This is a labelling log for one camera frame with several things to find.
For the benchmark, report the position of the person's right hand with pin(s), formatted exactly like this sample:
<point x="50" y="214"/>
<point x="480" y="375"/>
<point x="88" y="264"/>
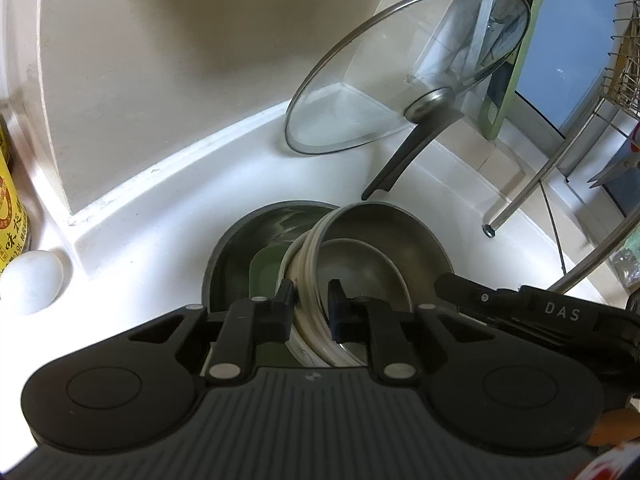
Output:
<point x="622" y="422"/>

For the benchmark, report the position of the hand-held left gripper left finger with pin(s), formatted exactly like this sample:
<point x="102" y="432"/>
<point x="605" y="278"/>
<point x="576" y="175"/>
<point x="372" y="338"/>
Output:
<point x="287" y="291"/>

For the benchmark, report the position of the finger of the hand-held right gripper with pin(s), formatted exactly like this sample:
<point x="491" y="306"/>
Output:
<point x="475" y="292"/>

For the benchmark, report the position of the person's right forearm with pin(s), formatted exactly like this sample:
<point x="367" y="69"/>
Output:
<point x="617" y="466"/>

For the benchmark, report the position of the green square plate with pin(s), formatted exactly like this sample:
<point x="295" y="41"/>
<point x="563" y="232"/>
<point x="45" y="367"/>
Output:
<point x="262" y="270"/>

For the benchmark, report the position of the white floral bowl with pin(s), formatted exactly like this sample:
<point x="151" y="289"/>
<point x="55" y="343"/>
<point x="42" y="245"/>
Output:
<point x="306" y="355"/>

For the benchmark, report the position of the white egg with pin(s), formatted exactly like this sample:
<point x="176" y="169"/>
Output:
<point x="30" y="280"/>

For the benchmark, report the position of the steel dish rack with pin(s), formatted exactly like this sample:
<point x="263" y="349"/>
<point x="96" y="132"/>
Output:
<point x="530" y="190"/>

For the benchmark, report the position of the green cutting board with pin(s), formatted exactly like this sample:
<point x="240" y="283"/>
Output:
<point x="500" y="110"/>

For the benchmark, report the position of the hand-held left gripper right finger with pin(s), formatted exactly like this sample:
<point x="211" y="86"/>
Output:
<point x="335" y="310"/>

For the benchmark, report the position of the stainless steel bowl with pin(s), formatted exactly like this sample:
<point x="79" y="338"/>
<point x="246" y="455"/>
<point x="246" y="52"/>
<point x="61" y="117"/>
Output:
<point x="390" y="240"/>

